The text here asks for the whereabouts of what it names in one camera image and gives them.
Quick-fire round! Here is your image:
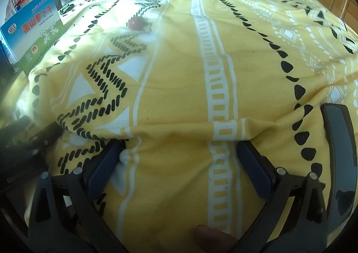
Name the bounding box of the red cherry tomato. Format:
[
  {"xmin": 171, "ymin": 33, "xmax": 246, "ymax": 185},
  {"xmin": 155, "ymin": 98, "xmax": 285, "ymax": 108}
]
[{"xmin": 128, "ymin": 16, "xmax": 146, "ymax": 31}]

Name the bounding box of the person's right hand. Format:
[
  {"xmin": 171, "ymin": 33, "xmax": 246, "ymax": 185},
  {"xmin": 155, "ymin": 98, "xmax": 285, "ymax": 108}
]
[{"xmin": 192, "ymin": 224, "xmax": 239, "ymax": 253}]

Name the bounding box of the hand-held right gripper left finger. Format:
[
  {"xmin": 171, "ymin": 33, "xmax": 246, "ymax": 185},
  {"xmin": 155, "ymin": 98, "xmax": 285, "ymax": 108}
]
[{"xmin": 28, "ymin": 139, "xmax": 130, "ymax": 253}]

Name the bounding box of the blue and green carton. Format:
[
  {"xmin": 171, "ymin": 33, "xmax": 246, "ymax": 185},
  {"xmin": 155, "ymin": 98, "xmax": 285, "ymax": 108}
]
[{"xmin": 0, "ymin": 0, "xmax": 64, "ymax": 76}]

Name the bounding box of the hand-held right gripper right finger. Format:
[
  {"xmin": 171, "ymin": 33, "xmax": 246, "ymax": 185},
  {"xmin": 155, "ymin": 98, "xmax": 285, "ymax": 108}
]
[{"xmin": 236, "ymin": 139, "xmax": 336, "ymax": 253}]

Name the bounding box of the yellow patterned blanket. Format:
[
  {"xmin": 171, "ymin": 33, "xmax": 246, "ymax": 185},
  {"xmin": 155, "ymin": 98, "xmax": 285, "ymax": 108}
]
[{"xmin": 11, "ymin": 0, "xmax": 358, "ymax": 253}]

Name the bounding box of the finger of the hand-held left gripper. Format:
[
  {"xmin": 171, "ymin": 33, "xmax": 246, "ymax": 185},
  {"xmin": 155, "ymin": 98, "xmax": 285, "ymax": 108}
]
[{"xmin": 17, "ymin": 124, "xmax": 65, "ymax": 158}]

